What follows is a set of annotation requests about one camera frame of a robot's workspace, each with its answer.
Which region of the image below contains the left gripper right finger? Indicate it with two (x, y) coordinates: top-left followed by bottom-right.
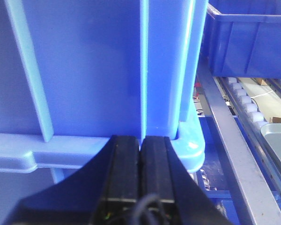
(139, 136), (231, 225)

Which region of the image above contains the blue bin right shelf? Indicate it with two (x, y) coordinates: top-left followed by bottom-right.
(201, 0), (281, 79)

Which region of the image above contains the blue bin centre back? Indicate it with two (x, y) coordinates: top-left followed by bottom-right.
(0, 0), (208, 173)

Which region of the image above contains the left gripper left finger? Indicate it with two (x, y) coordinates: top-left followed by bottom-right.
(3, 135), (139, 225)

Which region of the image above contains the large grey tray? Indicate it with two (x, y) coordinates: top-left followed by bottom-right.
(260, 123), (281, 168)

